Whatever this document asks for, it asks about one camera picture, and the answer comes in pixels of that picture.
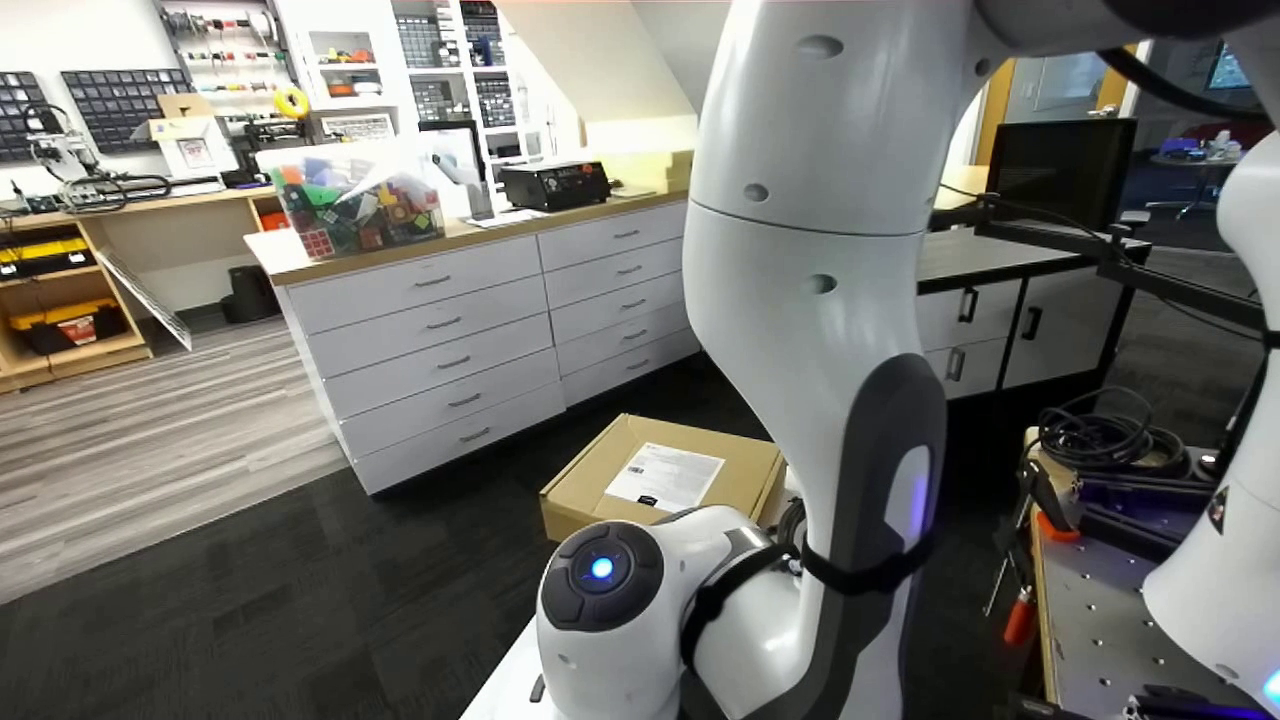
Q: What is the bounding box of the cardboard box with label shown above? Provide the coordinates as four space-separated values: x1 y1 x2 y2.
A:
540 413 789 544

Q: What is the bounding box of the black bench instrument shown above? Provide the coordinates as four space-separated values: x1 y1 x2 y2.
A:
499 159 613 213

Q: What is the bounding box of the white drawer cabinet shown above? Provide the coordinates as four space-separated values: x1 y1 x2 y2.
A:
244 188 703 497

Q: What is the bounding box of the clear bin of puzzle toys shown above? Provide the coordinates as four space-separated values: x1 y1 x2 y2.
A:
268 150 447 263

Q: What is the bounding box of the black waste bin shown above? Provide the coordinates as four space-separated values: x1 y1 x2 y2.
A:
221 264 282 325

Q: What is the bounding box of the black topped white cabinet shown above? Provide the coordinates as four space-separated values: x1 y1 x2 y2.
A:
916 228 1153 403

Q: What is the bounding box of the black monitor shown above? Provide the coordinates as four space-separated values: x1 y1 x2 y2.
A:
984 118 1139 234

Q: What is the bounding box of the white box with picture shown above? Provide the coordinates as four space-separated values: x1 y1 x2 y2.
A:
133 93 240 182

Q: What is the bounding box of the wooden workbench with shelves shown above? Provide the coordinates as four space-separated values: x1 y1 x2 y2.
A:
0 184 279 394

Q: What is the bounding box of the yellow and black tool case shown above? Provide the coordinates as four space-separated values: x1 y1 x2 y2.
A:
8 298 133 357
0 234 98 282

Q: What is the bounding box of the black parts bin panel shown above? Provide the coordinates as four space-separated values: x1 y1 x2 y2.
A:
60 68 197 155
0 71 53 164

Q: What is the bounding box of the round table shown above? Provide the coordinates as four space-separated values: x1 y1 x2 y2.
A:
1146 148 1245 221

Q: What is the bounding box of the small white machine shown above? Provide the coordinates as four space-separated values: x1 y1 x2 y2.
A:
28 103 103 187

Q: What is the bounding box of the white wall shelf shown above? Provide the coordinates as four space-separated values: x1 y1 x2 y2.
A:
298 0 523 163

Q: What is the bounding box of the coil of black cable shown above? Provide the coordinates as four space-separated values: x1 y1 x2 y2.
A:
58 172 173 214
1036 387 1193 473

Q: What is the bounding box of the tool wall rack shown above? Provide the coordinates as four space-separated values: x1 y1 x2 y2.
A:
155 0 303 123

